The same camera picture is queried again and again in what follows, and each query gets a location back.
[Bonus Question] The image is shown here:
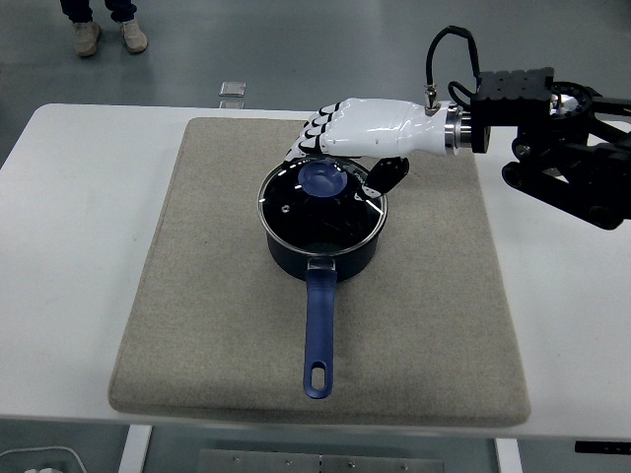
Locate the white table leg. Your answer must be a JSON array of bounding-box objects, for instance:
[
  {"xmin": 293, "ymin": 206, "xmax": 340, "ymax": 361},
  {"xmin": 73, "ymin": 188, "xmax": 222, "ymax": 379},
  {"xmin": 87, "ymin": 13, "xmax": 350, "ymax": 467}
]
[
  {"xmin": 495, "ymin": 438, "xmax": 523, "ymax": 473},
  {"xmin": 119, "ymin": 424, "xmax": 153, "ymax": 473}
]

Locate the person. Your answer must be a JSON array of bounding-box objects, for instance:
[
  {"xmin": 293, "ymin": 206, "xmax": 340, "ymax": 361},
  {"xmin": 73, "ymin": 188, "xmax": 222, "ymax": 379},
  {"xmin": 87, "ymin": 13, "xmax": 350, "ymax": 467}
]
[{"xmin": 59, "ymin": 0, "xmax": 149, "ymax": 57}]

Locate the white cable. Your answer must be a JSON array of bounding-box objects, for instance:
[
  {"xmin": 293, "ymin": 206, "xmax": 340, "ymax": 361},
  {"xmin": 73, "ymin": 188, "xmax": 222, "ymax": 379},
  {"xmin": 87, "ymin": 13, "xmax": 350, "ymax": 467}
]
[{"xmin": 0, "ymin": 444, "xmax": 86, "ymax": 473}]

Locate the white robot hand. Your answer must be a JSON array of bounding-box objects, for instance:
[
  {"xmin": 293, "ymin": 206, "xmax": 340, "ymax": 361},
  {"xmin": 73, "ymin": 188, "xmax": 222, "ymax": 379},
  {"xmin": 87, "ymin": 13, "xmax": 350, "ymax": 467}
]
[{"xmin": 283, "ymin": 97, "xmax": 453, "ymax": 201}]

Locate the beige fabric mat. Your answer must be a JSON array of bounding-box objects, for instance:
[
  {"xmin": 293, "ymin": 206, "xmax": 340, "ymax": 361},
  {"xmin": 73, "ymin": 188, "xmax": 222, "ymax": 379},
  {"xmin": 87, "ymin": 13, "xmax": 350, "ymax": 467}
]
[{"xmin": 107, "ymin": 116, "xmax": 532, "ymax": 429}]

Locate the grey metal plate with screws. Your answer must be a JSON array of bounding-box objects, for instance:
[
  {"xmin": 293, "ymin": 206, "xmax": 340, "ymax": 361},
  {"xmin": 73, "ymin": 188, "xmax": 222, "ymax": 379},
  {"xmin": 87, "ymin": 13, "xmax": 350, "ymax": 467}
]
[{"xmin": 198, "ymin": 447, "xmax": 446, "ymax": 473}]

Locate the dark pot with blue handle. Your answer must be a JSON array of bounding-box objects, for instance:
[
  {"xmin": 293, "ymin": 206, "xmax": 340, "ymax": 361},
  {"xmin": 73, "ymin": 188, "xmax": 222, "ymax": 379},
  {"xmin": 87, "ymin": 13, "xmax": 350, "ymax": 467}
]
[{"xmin": 264, "ymin": 229, "xmax": 382, "ymax": 400}]

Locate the glass pot lid blue knob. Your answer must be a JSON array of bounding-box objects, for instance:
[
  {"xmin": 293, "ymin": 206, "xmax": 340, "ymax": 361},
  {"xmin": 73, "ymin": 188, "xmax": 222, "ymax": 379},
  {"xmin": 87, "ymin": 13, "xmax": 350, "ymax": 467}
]
[{"xmin": 256, "ymin": 153, "xmax": 389, "ymax": 249}]

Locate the black table control panel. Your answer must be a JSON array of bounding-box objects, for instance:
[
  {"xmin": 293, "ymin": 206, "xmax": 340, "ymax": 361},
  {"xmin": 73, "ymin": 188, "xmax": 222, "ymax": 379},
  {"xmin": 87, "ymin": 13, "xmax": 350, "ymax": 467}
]
[{"xmin": 574, "ymin": 439, "xmax": 631, "ymax": 455}]

